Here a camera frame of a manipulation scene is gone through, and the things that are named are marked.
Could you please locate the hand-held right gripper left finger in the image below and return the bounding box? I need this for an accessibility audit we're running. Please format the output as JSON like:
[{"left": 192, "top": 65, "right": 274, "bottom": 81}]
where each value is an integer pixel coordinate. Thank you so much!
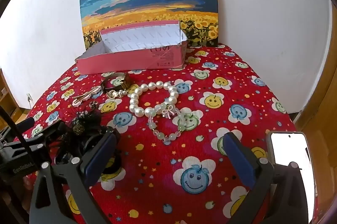
[{"left": 29, "top": 128, "right": 122, "bottom": 224}]

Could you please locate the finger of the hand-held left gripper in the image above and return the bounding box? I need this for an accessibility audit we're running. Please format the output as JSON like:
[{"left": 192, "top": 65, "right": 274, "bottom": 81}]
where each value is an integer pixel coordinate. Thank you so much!
[
  {"left": 14, "top": 117, "right": 36, "bottom": 133},
  {"left": 25, "top": 121, "right": 68, "bottom": 155}
]

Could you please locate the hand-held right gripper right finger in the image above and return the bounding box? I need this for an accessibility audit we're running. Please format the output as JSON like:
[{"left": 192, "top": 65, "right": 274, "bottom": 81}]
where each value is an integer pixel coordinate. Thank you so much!
[{"left": 222, "top": 131, "right": 315, "bottom": 224}]

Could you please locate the black feather hair accessory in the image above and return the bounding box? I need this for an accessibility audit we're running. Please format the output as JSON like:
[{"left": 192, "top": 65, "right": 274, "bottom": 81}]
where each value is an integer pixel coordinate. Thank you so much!
[{"left": 59, "top": 108, "right": 106, "bottom": 141}]

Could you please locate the gold hair clip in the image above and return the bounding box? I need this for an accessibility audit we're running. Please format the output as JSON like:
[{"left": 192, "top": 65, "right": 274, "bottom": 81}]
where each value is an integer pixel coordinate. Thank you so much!
[{"left": 72, "top": 86, "right": 103, "bottom": 108}]

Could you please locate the white pearl bracelet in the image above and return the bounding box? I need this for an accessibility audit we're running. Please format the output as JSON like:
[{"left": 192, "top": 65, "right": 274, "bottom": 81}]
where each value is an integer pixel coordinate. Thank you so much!
[{"left": 127, "top": 81, "right": 181, "bottom": 118}]

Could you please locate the green bead bracelet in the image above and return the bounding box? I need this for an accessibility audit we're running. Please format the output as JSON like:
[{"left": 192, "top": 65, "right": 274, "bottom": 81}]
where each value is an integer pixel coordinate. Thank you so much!
[{"left": 147, "top": 104, "right": 185, "bottom": 142}]

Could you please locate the brown leather bracelet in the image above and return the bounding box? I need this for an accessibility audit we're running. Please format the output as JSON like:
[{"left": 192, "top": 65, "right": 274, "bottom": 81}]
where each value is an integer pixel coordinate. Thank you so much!
[{"left": 101, "top": 73, "right": 131, "bottom": 94}]

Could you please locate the pink cardboard box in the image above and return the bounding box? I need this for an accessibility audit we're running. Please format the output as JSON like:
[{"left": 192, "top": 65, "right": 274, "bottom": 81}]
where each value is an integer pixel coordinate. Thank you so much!
[{"left": 75, "top": 20, "right": 189, "bottom": 74}]

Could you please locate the wooden shelf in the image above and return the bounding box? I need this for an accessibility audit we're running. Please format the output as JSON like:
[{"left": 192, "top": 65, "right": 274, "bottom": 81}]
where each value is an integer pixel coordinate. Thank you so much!
[{"left": 0, "top": 68, "right": 29, "bottom": 125}]

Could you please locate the white smartphone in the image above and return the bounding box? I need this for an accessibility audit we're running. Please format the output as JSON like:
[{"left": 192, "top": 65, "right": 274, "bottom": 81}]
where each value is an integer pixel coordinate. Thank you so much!
[{"left": 265, "top": 131, "right": 316, "bottom": 224}]

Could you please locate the red smiley flower cloth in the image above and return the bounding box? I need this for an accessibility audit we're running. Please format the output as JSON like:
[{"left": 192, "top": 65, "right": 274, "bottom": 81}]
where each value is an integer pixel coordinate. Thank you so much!
[{"left": 13, "top": 44, "right": 299, "bottom": 224}]

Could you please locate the wooden door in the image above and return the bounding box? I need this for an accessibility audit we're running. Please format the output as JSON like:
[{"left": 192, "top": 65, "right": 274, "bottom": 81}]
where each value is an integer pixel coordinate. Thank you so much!
[{"left": 292, "top": 0, "right": 337, "bottom": 214}]

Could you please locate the black cable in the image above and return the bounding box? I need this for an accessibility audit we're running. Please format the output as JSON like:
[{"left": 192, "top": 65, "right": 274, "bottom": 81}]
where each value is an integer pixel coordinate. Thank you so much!
[{"left": 0, "top": 105, "right": 30, "bottom": 152}]

